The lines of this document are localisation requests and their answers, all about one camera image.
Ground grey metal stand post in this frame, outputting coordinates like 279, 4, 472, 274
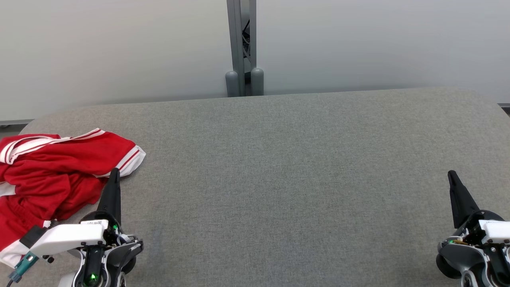
225, 71, 239, 97

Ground left teal plug black cable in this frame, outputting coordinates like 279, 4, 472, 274
9, 252, 39, 283

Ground thin black cable bundle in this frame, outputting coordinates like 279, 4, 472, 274
241, 18, 251, 64

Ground grey metal partition post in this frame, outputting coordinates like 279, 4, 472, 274
226, 0, 257, 97

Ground grey cylinder post foot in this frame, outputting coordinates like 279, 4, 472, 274
251, 67, 265, 96

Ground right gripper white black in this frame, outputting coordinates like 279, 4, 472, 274
435, 170, 510, 287

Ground red shirt with white sleeves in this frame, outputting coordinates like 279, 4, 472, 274
0, 128, 146, 220

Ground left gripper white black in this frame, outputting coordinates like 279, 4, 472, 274
30, 168, 144, 287

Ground red shorts with white bands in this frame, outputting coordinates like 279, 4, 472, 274
0, 181, 100, 268

